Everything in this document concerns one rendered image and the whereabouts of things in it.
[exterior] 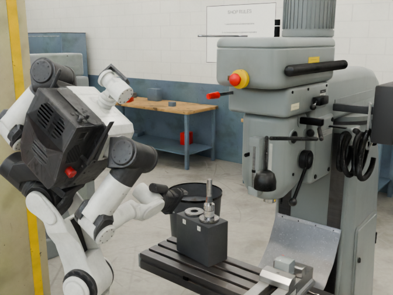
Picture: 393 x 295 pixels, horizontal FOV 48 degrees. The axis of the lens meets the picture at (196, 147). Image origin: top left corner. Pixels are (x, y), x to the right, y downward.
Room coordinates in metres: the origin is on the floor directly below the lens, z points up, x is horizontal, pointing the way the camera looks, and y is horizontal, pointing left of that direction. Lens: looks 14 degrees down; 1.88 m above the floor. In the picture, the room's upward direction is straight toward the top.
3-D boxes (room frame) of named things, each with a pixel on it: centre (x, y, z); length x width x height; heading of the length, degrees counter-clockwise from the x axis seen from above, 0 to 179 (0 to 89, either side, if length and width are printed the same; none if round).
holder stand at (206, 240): (1.86, -0.02, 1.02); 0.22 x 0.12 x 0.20; 41
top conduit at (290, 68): (1.53, -0.42, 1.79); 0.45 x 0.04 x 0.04; 142
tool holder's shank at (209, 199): (1.83, -0.06, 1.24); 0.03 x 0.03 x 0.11
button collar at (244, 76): (1.42, -0.14, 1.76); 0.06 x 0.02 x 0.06; 52
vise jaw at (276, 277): (1.50, -0.31, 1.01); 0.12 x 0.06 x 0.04; 53
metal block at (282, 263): (1.55, -0.34, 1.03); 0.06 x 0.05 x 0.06; 53
